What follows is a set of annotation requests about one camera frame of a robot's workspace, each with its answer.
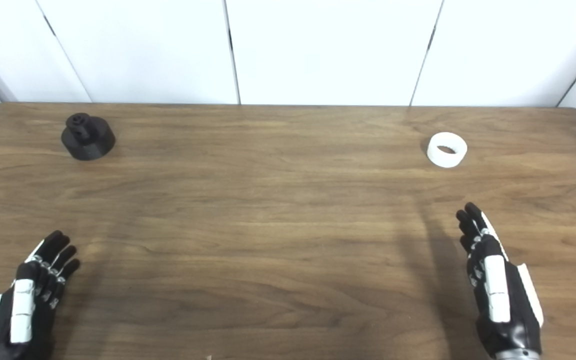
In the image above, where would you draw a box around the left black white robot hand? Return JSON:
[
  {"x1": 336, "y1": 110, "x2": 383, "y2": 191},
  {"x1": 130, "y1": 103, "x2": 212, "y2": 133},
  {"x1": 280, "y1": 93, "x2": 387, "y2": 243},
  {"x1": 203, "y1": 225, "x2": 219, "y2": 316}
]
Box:
[{"x1": 0, "y1": 230, "x2": 81, "y2": 360}]

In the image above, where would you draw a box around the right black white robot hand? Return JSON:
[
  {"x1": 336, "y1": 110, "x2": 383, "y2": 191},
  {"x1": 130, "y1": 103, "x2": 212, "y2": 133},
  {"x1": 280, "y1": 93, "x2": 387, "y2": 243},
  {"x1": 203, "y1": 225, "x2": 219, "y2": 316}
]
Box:
[{"x1": 455, "y1": 201, "x2": 544, "y2": 357}]

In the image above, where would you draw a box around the white plastic ring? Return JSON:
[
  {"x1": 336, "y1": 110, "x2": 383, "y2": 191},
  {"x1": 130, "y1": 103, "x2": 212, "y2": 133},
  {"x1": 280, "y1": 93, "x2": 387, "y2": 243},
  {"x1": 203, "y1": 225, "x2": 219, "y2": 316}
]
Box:
[{"x1": 426, "y1": 132, "x2": 468, "y2": 169}]

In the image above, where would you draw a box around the round black plastic part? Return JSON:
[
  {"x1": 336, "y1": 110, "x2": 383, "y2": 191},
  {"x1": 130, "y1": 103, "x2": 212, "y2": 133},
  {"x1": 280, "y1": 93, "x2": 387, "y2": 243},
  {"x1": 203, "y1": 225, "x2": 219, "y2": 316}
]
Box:
[{"x1": 61, "y1": 113, "x2": 117, "y2": 162}]

